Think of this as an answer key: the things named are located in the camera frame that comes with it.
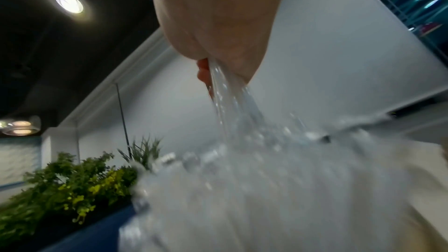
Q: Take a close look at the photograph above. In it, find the blue planter box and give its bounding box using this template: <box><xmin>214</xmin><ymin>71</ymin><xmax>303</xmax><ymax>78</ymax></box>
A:
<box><xmin>35</xmin><ymin>203</ymin><xmax>140</xmax><ymax>252</ymax></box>

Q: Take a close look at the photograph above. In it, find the green leafy plant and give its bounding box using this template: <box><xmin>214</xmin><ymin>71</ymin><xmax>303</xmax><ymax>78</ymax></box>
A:
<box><xmin>0</xmin><ymin>134</ymin><xmax>163</xmax><ymax>243</ymax></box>

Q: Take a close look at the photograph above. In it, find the double recessed ceiling lamp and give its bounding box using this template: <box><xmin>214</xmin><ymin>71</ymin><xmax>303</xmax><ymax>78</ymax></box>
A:
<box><xmin>0</xmin><ymin>118</ymin><xmax>41</xmax><ymax>137</ymax></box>

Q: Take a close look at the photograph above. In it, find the clear plastic bag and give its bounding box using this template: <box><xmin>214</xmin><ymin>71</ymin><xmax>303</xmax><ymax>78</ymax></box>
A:
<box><xmin>118</xmin><ymin>57</ymin><xmax>420</xmax><ymax>252</ymax></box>

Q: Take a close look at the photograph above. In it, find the thin black pole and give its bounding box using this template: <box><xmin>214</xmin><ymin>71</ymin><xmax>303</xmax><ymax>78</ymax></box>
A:
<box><xmin>112</xmin><ymin>83</ymin><xmax>133</xmax><ymax>160</ymax></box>

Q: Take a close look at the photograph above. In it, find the person's right hand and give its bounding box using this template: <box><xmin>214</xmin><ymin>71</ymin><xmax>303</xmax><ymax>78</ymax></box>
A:
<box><xmin>146</xmin><ymin>0</ymin><xmax>295</xmax><ymax>99</ymax></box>

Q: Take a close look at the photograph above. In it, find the round ceiling light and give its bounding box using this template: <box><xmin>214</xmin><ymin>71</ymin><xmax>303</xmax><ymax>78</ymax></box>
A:
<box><xmin>53</xmin><ymin>0</ymin><xmax>85</xmax><ymax>15</ymax></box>

